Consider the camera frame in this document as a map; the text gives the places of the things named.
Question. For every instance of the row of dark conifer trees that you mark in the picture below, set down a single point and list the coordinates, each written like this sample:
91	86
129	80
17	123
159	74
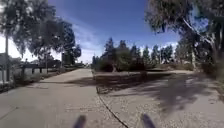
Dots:
133	56

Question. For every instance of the brown dirt strip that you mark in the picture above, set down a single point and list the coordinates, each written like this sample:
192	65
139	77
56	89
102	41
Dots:
126	81

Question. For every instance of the pale grey concrete path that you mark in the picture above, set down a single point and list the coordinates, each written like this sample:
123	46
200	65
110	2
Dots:
63	100

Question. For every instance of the robot's own part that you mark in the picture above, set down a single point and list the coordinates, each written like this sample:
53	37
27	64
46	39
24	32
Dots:
79	122
148	121

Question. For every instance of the group of tall leafy trees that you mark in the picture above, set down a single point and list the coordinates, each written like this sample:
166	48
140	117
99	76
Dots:
40	26

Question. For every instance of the low green shrub strip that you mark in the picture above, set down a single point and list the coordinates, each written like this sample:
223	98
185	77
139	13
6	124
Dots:
23	80

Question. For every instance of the large spreading tree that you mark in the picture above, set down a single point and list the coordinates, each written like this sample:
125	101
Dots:
196	30

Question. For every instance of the pole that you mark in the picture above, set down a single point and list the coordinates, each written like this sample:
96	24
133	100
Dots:
7	63

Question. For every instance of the dark post fence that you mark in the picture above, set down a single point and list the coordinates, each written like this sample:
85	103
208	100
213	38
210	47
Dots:
33	70

